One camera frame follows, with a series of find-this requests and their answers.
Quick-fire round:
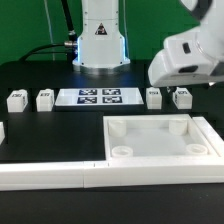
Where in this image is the black cable thick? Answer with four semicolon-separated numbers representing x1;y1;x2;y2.
61;0;76;39

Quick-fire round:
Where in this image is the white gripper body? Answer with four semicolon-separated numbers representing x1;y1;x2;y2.
147;26;224;88

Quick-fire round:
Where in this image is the white block at left edge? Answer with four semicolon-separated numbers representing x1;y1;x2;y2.
0;122;5;145

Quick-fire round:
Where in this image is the white U-shaped obstacle fence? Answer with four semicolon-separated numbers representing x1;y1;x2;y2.
0;116;224;191

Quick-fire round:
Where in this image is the black cable horizontal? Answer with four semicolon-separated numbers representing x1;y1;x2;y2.
19;41;78;61

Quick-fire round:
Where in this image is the white square table top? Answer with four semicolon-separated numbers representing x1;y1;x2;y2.
103;114;218;159

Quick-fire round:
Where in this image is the white marker plate with tags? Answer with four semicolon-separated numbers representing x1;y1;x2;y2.
55;88;143;107

